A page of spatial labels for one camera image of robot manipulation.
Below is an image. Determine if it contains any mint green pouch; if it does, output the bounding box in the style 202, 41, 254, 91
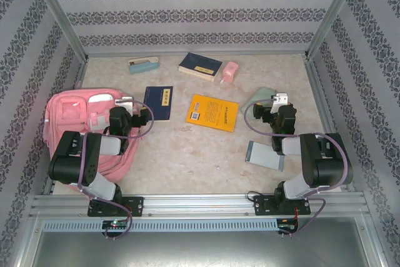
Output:
242, 87, 278, 114

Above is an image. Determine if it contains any thin dark blue book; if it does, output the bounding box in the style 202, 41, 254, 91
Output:
142, 85, 174, 122

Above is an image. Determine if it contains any grey notebook teal spine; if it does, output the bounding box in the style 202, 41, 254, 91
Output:
244, 140, 286, 172

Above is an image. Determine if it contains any light blue pencil case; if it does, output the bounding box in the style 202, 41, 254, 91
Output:
128, 56, 160, 75

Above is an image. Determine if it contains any small pink bottle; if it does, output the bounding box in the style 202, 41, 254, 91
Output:
219, 61, 239, 85

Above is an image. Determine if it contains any yellow book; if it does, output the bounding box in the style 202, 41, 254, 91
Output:
185, 94, 240, 133

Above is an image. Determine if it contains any pink backpack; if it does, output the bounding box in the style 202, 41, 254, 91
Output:
45, 88, 141, 191

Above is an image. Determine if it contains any thick dark blue book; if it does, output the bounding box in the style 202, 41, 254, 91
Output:
177, 52, 224, 83

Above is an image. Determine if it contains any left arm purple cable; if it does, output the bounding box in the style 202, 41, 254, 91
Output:
76, 99, 154, 241

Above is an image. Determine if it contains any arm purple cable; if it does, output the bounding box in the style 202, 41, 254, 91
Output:
243, 98, 350, 238
76, 99, 154, 241

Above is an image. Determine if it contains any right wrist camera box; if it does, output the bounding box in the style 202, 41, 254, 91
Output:
269, 92, 289, 114

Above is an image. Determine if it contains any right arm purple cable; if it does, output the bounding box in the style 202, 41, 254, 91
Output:
243, 98, 350, 238

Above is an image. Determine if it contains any aluminium side rail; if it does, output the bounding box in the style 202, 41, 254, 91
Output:
42, 57, 90, 196
304, 56, 356, 193

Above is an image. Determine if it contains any aluminium frame crossbar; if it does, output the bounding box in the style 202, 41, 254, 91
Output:
86, 48, 310, 59

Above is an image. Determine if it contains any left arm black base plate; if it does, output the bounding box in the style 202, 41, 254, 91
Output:
87, 196, 144, 218

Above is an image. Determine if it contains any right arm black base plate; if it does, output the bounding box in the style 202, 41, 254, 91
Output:
252, 194, 312, 217

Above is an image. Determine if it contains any aluminium frame post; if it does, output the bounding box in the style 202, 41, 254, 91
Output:
306, 0, 366, 60
24, 0, 89, 61

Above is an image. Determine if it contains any aluminium mounting rail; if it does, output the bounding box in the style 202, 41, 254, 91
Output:
29, 193, 366, 218

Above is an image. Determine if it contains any grey slotted cable duct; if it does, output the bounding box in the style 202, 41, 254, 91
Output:
42, 219, 279, 233

